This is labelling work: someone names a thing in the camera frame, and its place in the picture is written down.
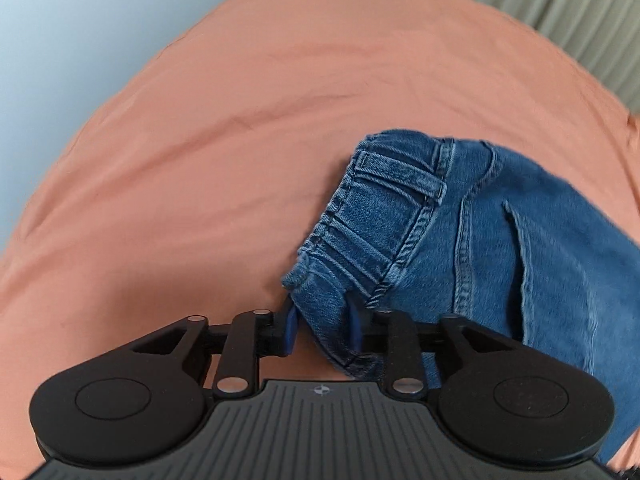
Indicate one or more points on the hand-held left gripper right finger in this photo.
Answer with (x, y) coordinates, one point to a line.
(355, 331)

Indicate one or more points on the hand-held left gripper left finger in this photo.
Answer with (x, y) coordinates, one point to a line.
(291, 329)

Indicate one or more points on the blue denim pants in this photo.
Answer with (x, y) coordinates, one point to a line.
(500, 260)

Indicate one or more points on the orange bed sheet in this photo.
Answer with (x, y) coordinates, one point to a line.
(240, 160)

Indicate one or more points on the grey-green pleated curtain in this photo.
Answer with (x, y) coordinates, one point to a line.
(575, 5)

